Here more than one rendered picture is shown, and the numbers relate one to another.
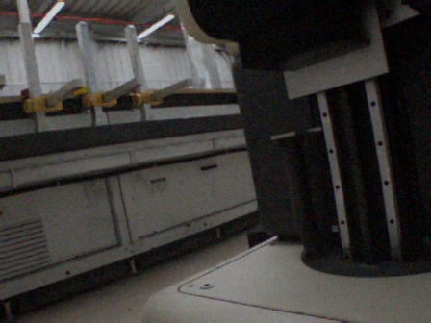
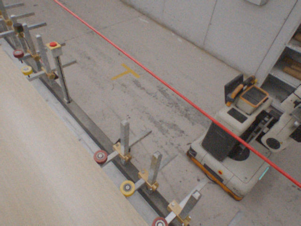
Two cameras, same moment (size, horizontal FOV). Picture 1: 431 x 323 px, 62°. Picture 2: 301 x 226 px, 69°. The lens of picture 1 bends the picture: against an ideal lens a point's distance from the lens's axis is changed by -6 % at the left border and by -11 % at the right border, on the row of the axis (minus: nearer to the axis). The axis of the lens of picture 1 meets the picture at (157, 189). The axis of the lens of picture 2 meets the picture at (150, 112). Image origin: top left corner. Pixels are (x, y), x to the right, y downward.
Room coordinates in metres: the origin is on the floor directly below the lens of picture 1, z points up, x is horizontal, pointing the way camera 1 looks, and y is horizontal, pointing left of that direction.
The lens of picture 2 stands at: (1.70, 0.72, 2.06)
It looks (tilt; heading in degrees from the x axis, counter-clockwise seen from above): 49 degrees down; 259
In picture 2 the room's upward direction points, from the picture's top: 8 degrees clockwise
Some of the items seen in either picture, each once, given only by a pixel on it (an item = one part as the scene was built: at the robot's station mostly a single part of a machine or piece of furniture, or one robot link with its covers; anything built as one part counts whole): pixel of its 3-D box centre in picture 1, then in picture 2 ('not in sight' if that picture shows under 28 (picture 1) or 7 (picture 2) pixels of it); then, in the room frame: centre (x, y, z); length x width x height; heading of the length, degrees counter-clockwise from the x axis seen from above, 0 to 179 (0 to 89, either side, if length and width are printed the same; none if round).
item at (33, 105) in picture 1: (42, 105); (178, 213); (1.39, 0.36, 0.81); 0.14 x 0.06 x 0.05; 128
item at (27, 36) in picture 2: not in sight; (32, 50); (2.46, -1.00, 0.91); 0.04 x 0.04 x 0.48; 38
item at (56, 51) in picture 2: not in sight; (54, 50); (2.14, -0.60, 1.18); 0.07 x 0.07 x 0.08; 38
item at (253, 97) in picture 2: not in sight; (251, 100); (0.66, -0.45, 0.87); 0.23 x 0.15 x 0.11; 38
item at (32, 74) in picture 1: (33, 82); (185, 211); (1.38, 0.38, 0.89); 0.04 x 0.04 x 0.48; 38
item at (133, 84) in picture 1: (109, 97); (152, 173); (1.52, 0.12, 0.81); 0.43 x 0.03 x 0.04; 38
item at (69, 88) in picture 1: (52, 101); (182, 205); (1.36, 0.32, 0.80); 0.43 x 0.03 x 0.04; 38
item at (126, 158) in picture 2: (147, 98); (122, 152); (1.70, -0.03, 0.80); 0.14 x 0.06 x 0.05; 128
